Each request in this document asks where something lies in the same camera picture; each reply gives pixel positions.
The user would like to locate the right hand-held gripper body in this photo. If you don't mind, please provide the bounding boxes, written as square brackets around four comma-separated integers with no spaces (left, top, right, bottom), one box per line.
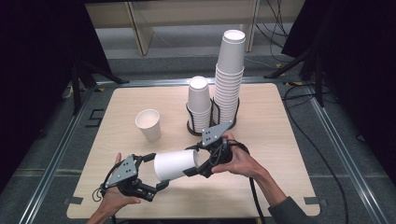
[197,120,234,179]

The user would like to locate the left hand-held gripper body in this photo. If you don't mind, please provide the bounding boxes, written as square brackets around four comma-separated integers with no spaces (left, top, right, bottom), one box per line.
[101,153,157,203]

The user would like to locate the black double cup holder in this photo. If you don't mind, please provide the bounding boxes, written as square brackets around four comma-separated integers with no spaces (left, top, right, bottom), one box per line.
[185,96,241,137]

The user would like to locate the white paper cup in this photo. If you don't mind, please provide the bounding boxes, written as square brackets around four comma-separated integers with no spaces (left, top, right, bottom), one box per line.
[134,108,163,143]
[152,148,202,183]

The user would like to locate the short stack of cups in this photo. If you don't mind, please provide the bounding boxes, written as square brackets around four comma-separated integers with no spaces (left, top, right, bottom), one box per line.
[186,76,213,134]

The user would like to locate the tall stack of cups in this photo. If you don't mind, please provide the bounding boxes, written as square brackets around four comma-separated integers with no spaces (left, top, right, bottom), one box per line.
[213,29,247,127]

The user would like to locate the person's left hand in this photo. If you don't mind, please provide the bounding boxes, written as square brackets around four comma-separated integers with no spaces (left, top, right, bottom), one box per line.
[98,152,142,217]

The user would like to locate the person's right hand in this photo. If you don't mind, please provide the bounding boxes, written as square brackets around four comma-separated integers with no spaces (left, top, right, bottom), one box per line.
[211,132,266,181]

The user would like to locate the grey tape strip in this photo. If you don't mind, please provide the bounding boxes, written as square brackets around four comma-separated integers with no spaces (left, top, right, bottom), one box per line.
[303,196,329,206]
[63,196,84,206]

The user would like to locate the black tripod stand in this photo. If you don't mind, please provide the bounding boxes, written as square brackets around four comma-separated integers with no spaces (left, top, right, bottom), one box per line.
[69,60,131,116]
[263,46,327,108]

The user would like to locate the white object on floor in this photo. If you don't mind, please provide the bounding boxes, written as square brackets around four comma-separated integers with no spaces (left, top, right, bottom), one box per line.
[62,85,75,100]

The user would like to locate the light wooden shelf unit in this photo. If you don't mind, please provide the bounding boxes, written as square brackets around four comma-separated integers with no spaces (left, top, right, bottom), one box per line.
[85,0,262,57]

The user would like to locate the black curtain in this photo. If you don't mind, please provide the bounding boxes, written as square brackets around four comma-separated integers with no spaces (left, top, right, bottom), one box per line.
[281,0,396,189]
[0,0,114,194]

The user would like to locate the left hand-held gripper cable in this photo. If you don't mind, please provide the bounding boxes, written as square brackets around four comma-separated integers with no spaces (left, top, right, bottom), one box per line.
[92,169,117,203]

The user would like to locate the hand-held gripper cable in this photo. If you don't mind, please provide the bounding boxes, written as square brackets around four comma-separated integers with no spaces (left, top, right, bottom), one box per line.
[92,169,117,203]
[226,139,266,224]

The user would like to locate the right hand-held gripper cable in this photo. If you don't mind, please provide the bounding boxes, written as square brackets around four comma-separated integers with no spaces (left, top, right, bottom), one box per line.
[226,139,266,224]

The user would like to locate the metal floor rail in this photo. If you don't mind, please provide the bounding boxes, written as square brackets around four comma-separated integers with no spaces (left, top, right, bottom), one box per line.
[95,76,288,88]
[18,89,95,224]
[305,86,390,224]

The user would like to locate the long black floor cable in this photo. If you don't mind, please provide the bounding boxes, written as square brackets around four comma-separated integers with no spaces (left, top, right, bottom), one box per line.
[281,83,350,224]

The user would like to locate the bundle of black cables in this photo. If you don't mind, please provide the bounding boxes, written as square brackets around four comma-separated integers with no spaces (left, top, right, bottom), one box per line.
[255,0,291,63]

